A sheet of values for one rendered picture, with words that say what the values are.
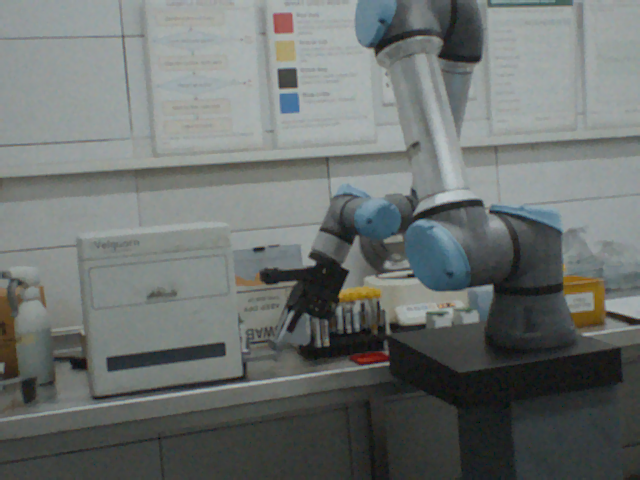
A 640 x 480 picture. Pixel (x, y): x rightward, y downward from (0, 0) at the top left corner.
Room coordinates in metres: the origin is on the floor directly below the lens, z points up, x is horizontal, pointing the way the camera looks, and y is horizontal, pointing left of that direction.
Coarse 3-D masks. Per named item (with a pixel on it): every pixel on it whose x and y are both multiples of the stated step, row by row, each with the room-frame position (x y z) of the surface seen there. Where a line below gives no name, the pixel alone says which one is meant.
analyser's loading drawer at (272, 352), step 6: (270, 342) 1.66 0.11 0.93; (276, 342) 1.62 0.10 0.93; (264, 348) 1.67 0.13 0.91; (270, 348) 1.66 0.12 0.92; (276, 348) 1.61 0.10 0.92; (246, 354) 1.60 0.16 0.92; (252, 354) 1.61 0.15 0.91; (258, 354) 1.61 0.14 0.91; (264, 354) 1.61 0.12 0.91; (270, 354) 1.61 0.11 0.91; (276, 354) 1.61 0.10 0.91; (246, 360) 1.60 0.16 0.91; (252, 360) 1.60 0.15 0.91; (258, 360) 1.61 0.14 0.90; (276, 360) 1.62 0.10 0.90
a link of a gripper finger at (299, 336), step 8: (288, 320) 1.63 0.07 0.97; (304, 320) 1.64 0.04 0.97; (296, 328) 1.64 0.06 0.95; (304, 328) 1.64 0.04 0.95; (280, 336) 1.63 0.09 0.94; (288, 336) 1.63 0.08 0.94; (296, 336) 1.64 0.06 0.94; (304, 336) 1.64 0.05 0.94; (280, 344) 1.63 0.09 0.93; (304, 344) 1.64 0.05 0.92
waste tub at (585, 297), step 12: (564, 276) 1.98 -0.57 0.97; (576, 276) 1.96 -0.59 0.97; (564, 288) 1.83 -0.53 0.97; (576, 288) 1.84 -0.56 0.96; (588, 288) 1.85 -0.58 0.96; (600, 288) 1.85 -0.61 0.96; (576, 300) 1.84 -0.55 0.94; (588, 300) 1.85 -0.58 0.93; (600, 300) 1.85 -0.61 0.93; (576, 312) 1.84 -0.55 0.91; (588, 312) 1.85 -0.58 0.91; (600, 312) 1.85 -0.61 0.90; (576, 324) 1.84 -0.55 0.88; (588, 324) 1.85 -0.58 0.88; (600, 324) 1.85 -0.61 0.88
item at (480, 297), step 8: (472, 288) 1.88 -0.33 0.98; (480, 288) 1.88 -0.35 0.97; (488, 288) 1.86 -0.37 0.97; (472, 296) 1.86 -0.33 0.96; (480, 296) 1.85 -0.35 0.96; (488, 296) 1.86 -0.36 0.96; (472, 304) 1.87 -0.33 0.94; (480, 304) 1.85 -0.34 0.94; (488, 304) 1.86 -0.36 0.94; (480, 312) 1.85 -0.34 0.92; (480, 320) 1.85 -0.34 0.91
